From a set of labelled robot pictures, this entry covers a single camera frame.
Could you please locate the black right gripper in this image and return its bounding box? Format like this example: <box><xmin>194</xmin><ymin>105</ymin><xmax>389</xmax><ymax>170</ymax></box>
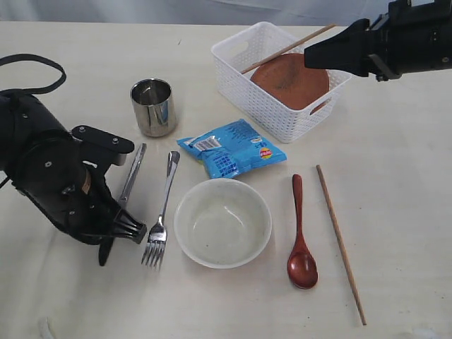
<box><xmin>304</xmin><ymin>1</ymin><xmax>451</xmax><ymax>81</ymax></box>

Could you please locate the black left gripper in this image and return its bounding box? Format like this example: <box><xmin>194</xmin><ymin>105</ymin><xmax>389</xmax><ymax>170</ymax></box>
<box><xmin>11</xmin><ymin>125</ymin><xmax>146</xmax><ymax>266</ymax></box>

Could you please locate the silver metal fork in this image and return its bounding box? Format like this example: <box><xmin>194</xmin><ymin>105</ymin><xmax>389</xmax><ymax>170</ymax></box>
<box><xmin>141</xmin><ymin>150</ymin><xmax>180</xmax><ymax>268</ymax></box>

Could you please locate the silver metal utensil handle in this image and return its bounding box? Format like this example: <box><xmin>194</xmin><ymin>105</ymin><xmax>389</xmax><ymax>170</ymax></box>
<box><xmin>117</xmin><ymin>143</ymin><xmax>147</xmax><ymax>209</ymax></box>

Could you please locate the grey-green ceramic bowl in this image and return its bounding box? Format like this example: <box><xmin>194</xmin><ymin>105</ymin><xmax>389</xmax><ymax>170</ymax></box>
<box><xmin>173</xmin><ymin>179</ymin><xmax>273</xmax><ymax>269</ymax></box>

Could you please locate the brown wooden chopstick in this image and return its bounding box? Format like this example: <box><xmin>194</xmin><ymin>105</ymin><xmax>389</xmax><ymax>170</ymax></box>
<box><xmin>315</xmin><ymin>165</ymin><xmax>367</xmax><ymax>326</ymax></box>

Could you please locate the shiny steel cup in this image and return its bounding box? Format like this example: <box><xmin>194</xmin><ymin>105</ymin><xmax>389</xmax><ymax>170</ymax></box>
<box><xmin>130</xmin><ymin>78</ymin><xmax>177</xmax><ymax>138</ymax></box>

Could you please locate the blue chips snack bag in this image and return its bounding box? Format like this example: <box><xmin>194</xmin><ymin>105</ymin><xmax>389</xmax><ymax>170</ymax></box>
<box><xmin>177</xmin><ymin>119</ymin><xmax>287</xmax><ymax>179</ymax></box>

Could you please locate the red-brown wooden spoon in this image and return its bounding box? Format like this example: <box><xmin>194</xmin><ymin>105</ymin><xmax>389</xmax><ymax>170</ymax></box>
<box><xmin>287</xmin><ymin>174</ymin><xmax>319</xmax><ymax>290</ymax></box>

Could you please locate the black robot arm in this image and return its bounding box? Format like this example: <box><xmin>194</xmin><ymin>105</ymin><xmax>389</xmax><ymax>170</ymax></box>
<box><xmin>1</xmin><ymin>1</ymin><xmax>451</xmax><ymax>265</ymax></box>

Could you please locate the brown wooden plate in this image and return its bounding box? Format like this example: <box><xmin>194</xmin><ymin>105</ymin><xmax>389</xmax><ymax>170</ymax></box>
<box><xmin>251</xmin><ymin>53</ymin><xmax>329</xmax><ymax>110</ymax></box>

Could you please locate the white woven plastic basket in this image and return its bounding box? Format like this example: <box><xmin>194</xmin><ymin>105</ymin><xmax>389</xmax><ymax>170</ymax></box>
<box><xmin>210</xmin><ymin>22</ymin><xmax>352</xmax><ymax>143</ymax></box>

